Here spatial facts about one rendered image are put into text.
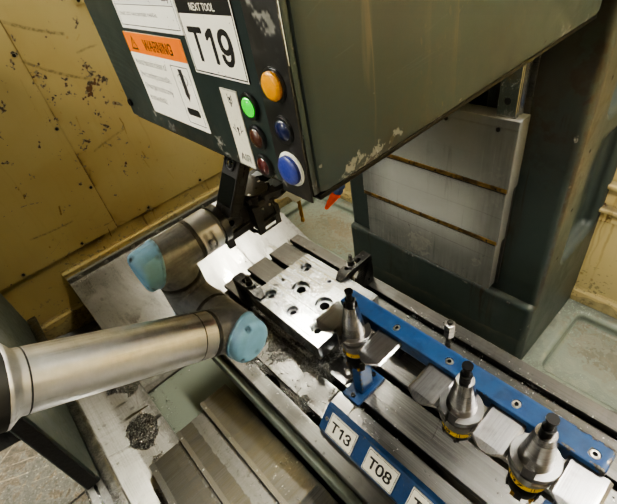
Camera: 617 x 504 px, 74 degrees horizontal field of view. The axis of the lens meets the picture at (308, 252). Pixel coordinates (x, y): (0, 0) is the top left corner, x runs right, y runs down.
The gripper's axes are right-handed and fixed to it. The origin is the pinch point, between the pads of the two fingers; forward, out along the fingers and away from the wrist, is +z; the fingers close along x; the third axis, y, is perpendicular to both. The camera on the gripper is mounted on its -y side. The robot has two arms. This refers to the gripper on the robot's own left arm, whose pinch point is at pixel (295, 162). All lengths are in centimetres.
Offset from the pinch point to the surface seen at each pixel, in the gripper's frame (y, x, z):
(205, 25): -31.4, 20.7, -20.8
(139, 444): 77, -32, -58
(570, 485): 23, 60, -11
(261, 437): 69, -1, -31
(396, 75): -23.9, 32.5, -8.7
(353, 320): 18.0, 23.6, -12.1
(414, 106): -19.6, 32.5, -6.0
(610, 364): 89, 54, 62
